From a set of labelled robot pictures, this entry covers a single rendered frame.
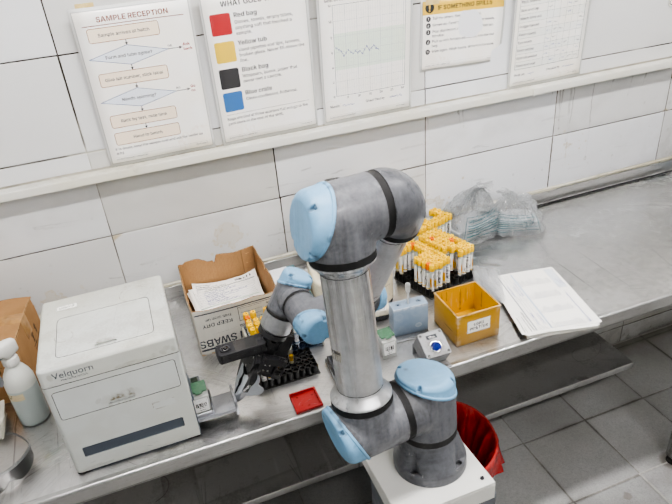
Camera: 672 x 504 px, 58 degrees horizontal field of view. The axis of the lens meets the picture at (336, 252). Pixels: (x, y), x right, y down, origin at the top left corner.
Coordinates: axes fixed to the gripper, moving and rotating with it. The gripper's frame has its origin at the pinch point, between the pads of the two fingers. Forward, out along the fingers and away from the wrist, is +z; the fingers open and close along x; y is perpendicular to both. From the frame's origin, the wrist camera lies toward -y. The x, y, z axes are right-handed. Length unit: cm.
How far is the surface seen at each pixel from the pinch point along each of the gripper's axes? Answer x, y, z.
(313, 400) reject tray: -4.9, 17.7, -4.9
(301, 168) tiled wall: 59, 19, -45
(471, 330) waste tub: -2, 55, -32
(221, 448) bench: -8.6, -2.3, 8.8
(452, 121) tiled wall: 60, 63, -76
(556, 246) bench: 29, 103, -54
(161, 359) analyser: -4.5, -22.1, -10.4
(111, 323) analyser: 6.2, -32.1, -10.6
